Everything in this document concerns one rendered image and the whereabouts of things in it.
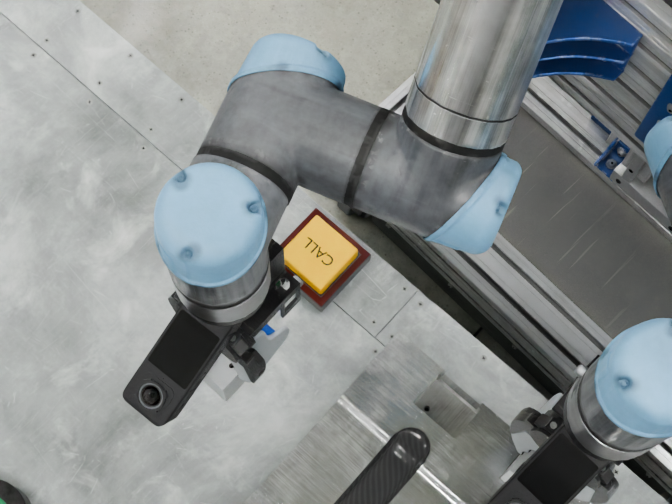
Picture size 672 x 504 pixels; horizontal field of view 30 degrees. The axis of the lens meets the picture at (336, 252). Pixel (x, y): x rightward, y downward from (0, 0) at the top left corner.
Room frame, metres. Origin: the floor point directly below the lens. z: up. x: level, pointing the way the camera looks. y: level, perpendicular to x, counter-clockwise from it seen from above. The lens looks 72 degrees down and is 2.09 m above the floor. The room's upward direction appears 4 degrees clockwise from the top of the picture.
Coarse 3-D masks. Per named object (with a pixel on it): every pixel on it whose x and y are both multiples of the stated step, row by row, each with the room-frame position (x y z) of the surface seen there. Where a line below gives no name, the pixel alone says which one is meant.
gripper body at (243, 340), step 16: (272, 240) 0.31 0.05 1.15; (272, 256) 0.30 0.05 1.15; (272, 272) 0.29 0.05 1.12; (272, 288) 0.29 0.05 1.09; (288, 288) 0.29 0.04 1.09; (176, 304) 0.27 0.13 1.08; (272, 304) 0.28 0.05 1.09; (288, 304) 0.29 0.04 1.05; (240, 320) 0.25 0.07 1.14; (256, 320) 0.26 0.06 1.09; (240, 336) 0.25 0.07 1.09; (224, 352) 0.24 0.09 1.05; (240, 352) 0.24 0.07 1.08
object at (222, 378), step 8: (264, 328) 0.29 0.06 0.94; (272, 328) 0.29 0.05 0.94; (216, 360) 0.25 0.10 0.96; (224, 360) 0.25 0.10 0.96; (216, 368) 0.25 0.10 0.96; (224, 368) 0.25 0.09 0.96; (232, 368) 0.25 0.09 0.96; (208, 376) 0.24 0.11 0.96; (216, 376) 0.24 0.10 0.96; (224, 376) 0.24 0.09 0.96; (232, 376) 0.24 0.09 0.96; (208, 384) 0.24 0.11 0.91; (216, 384) 0.23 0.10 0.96; (224, 384) 0.23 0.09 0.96; (232, 384) 0.24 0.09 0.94; (240, 384) 0.24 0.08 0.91; (216, 392) 0.23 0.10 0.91; (224, 392) 0.23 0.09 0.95; (232, 392) 0.23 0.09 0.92
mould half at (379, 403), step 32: (384, 352) 0.29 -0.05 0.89; (416, 352) 0.29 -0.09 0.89; (352, 384) 0.25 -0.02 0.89; (384, 384) 0.26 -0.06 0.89; (416, 384) 0.26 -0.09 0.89; (352, 416) 0.22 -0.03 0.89; (384, 416) 0.23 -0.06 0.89; (416, 416) 0.23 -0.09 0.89; (480, 416) 0.23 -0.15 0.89; (320, 448) 0.19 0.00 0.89; (352, 448) 0.19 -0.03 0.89; (448, 448) 0.20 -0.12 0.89; (480, 448) 0.20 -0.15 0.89; (512, 448) 0.20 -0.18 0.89; (288, 480) 0.16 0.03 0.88; (320, 480) 0.16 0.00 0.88; (352, 480) 0.16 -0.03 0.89; (416, 480) 0.17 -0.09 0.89; (448, 480) 0.17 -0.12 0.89; (480, 480) 0.17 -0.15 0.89
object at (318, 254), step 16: (320, 224) 0.44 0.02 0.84; (304, 240) 0.42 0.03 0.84; (320, 240) 0.42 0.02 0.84; (336, 240) 0.42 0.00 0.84; (288, 256) 0.40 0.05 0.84; (304, 256) 0.40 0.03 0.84; (320, 256) 0.40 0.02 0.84; (336, 256) 0.40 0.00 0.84; (352, 256) 0.40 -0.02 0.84; (304, 272) 0.38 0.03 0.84; (320, 272) 0.38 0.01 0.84; (336, 272) 0.38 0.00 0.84; (320, 288) 0.37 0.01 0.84
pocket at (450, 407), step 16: (432, 384) 0.27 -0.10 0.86; (448, 384) 0.26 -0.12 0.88; (416, 400) 0.25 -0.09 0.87; (432, 400) 0.25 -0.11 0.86; (448, 400) 0.25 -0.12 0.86; (464, 400) 0.25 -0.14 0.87; (432, 416) 0.23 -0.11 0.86; (448, 416) 0.24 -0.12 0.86; (464, 416) 0.24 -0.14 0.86; (448, 432) 0.22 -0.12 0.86
